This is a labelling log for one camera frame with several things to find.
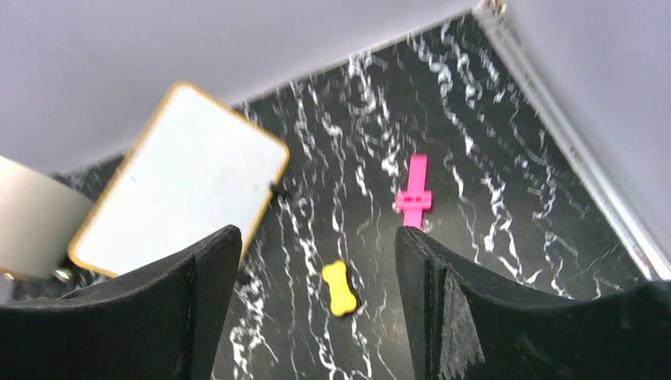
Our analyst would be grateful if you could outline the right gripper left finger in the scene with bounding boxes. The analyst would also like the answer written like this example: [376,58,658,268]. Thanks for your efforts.
[1,226,242,379]

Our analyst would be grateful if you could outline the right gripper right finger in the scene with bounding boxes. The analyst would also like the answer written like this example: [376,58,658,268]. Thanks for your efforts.
[395,226,670,379]

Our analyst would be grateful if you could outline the yellow bone-shaped eraser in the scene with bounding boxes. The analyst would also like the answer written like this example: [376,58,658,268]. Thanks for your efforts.
[321,260,358,317]

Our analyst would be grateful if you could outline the white whiteboard with orange frame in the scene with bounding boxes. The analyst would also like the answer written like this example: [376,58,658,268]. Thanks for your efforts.
[67,82,290,278]

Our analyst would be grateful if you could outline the pink plastic cross piece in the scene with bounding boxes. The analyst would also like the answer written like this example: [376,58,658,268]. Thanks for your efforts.
[396,154,432,230]

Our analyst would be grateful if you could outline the cream cylinder with orange face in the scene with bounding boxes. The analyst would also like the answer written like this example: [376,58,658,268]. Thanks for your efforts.
[1,157,93,279]

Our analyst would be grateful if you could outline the aluminium extrusion frame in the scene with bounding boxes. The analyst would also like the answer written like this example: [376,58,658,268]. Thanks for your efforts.
[472,0,671,282]

